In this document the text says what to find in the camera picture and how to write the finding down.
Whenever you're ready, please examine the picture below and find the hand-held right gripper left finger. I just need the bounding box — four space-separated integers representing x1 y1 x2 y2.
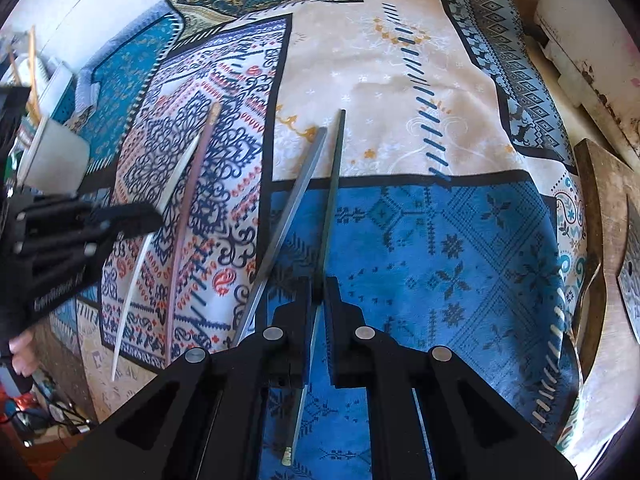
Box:
49 275 314 480

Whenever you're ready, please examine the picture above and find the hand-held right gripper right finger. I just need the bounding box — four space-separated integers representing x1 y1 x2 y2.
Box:
324 275 579 480

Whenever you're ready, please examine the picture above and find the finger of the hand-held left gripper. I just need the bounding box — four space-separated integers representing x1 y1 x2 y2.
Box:
11 233 122 269
11 198 165 241

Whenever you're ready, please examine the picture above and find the white plastic cup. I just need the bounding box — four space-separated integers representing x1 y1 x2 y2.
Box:
17 115 92 197

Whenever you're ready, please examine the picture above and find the dark grey chopstick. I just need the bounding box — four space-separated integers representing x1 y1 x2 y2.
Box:
281 108 348 466

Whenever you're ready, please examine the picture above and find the bamboo chopstick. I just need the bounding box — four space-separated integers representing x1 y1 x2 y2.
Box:
7 46 23 87
29 25 42 121

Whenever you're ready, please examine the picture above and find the person's left hand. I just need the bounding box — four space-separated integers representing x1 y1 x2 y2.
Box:
6 331 37 377

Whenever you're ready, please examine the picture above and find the patterned patchwork cloth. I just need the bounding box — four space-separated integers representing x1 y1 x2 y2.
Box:
47 0 596 480

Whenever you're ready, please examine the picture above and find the white blue plastic basket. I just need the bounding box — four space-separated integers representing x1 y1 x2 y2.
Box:
37 57 77 108

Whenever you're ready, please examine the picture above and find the thin black cable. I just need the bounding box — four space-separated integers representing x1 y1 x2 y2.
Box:
12 395 98 438

